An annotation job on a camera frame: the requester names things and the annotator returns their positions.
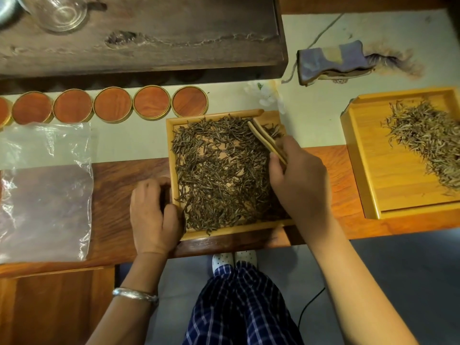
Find person's left hand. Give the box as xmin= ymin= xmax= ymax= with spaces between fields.
xmin=129 ymin=177 xmax=185 ymax=256

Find person's right hand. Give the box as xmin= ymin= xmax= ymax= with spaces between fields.
xmin=269 ymin=136 xmax=339 ymax=243

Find bamboo tea tweezers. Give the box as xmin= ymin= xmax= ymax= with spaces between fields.
xmin=247 ymin=119 xmax=289 ymax=168

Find square bamboo tray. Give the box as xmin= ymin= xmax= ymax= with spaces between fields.
xmin=165 ymin=109 xmax=299 ymax=242

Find person's left forearm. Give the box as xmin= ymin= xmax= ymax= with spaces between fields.
xmin=86 ymin=249 xmax=170 ymax=345

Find person's right forearm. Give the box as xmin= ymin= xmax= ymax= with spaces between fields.
xmin=301 ymin=219 xmax=421 ymax=345

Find pile of dark tea leaves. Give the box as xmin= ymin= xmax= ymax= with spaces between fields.
xmin=171 ymin=116 xmax=292 ymax=236

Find white spotted shoe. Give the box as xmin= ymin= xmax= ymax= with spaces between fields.
xmin=212 ymin=252 xmax=235 ymax=276
xmin=235 ymin=249 xmax=259 ymax=269

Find off-white table runner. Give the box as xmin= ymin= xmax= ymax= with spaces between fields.
xmin=0 ymin=9 xmax=460 ymax=166

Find white flower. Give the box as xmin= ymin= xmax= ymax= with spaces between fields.
xmin=245 ymin=80 xmax=288 ymax=115

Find blue checked trousers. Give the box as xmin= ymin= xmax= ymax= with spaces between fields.
xmin=181 ymin=260 xmax=306 ymax=345

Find yellow wooden tray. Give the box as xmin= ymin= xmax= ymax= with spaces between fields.
xmin=339 ymin=87 xmax=460 ymax=220

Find blue folded cloth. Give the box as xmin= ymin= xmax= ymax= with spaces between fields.
xmin=296 ymin=40 xmax=376 ymax=87

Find row of round wooden tins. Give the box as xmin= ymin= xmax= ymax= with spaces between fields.
xmin=0 ymin=85 xmax=210 ymax=128

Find clear plastic bag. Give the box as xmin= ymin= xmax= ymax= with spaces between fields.
xmin=0 ymin=122 xmax=95 ymax=265

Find brown wooden cabinet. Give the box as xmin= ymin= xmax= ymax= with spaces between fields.
xmin=0 ymin=266 xmax=116 ymax=345

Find pile of pale tea leaves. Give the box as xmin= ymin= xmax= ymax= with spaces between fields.
xmin=381 ymin=100 xmax=460 ymax=194

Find dark wooden tea tray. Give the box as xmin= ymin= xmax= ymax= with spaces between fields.
xmin=0 ymin=0 xmax=289 ymax=80

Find clear glass cup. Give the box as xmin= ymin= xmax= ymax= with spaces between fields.
xmin=16 ymin=0 xmax=90 ymax=33

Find grey bowl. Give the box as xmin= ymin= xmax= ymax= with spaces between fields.
xmin=0 ymin=0 xmax=21 ymax=28

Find silver bracelet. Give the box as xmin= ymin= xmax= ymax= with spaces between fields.
xmin=112 ymin=287 xmax=159 ymax=307

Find black cable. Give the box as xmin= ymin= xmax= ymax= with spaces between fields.
xmin=297 ymin=287 xmax=326 ymax=329

